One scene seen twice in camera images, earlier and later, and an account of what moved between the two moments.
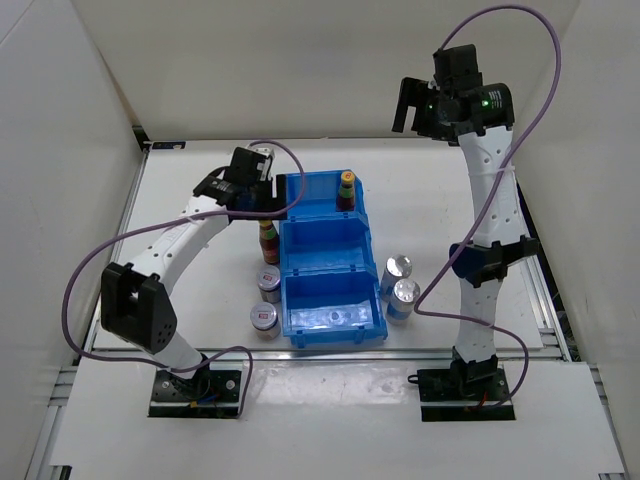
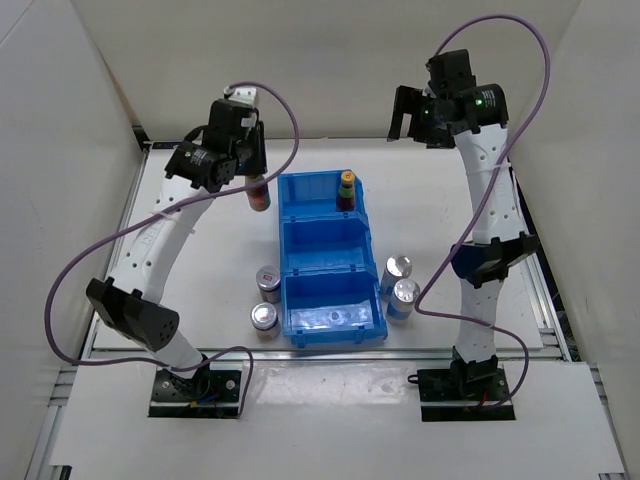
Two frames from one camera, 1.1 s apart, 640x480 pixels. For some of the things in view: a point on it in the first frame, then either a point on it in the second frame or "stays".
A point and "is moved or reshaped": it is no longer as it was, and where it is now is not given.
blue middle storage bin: x=335 y=241 stays
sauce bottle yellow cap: x=269 y=241 is moved or reshaped
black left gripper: x=278 y=203 → x=256 y=135
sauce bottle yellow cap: x=346 y=192 stays
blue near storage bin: x=323 y=305 stays
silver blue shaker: x=398 y=267 stays
